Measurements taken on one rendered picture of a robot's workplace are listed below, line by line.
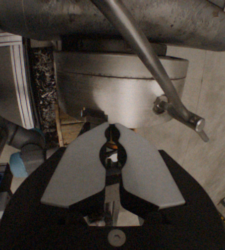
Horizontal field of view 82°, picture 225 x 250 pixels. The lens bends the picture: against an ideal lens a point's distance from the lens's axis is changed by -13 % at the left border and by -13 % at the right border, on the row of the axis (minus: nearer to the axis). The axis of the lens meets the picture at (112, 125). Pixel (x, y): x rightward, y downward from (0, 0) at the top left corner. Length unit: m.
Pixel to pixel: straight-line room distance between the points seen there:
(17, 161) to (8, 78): 0.93
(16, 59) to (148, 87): 1.10
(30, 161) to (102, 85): 0.30
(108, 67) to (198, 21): 0.16
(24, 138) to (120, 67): 0.39
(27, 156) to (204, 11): 0.50
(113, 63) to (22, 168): 0.36
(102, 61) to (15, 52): 1.05
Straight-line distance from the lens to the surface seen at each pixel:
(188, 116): 0.22
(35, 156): 0.45
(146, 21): 0.24
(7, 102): 1.37
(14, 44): 1.25
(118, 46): 0.28
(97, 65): 0.24
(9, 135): 0.52
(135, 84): 0.24
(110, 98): 0.24
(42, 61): 0.87
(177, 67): 0.28
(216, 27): 0.32
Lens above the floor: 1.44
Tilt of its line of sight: 55 degrees down
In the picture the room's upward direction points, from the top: 145 degrees clockwise
